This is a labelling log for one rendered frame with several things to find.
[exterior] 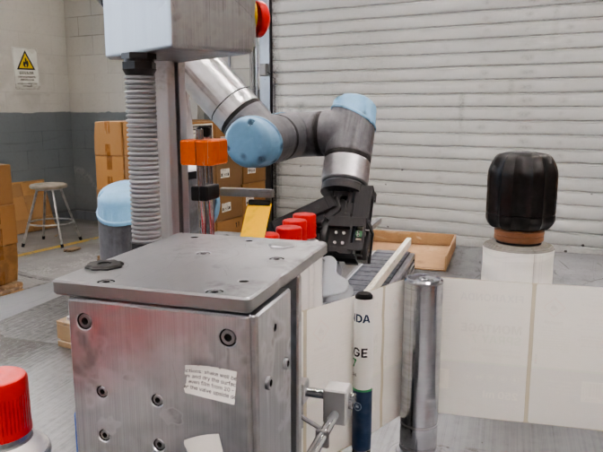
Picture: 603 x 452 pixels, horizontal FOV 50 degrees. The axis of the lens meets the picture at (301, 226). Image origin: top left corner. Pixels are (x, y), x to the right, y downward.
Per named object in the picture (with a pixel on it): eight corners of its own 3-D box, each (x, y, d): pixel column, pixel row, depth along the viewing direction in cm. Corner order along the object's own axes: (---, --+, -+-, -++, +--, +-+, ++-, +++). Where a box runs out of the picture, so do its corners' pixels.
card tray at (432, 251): (446, 271, 161) (446, 256, 161) (345, 264, 169) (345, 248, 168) (455, 247, 189) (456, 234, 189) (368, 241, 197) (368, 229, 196)
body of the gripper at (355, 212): (361, 254, 94) (371, 178, 97) (304, 250, 96) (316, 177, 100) (370, 269, 101) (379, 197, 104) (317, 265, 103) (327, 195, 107)
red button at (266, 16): (250, -4, 67) (275, -1, 68) (231, 1, 70) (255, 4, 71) (251, 34, 67) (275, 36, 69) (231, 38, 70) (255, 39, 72)
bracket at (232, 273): (249, 315, 30) (249, 294, 30) (49, 294, 33) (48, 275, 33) (327, 253, 42) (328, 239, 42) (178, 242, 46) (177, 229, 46)
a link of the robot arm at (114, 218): (83, 265, 108) (78, 184, 105) (133, 246, 120) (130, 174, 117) (144, 273, 103) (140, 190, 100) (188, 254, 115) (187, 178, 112)
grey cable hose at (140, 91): (153, 260, 67) (144, 51, 63) (124, 257, 68) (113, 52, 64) (170, 253, 70) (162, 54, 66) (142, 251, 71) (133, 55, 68)
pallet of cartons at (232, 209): (186, 287, 452) (180, 122, 431) (95, 273, 489) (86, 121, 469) (270, 254, 557) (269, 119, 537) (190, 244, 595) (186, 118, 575)
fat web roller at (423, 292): (437, 470, 63) (445, 285, 60) (391, 462, 65) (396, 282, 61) (441, 447, 68) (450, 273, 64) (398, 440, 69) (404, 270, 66)
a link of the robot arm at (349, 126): (336, 115, 112) (384, 112, 109) (327, 172, 109) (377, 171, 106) (321, 91, 106) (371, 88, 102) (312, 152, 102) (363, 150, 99)
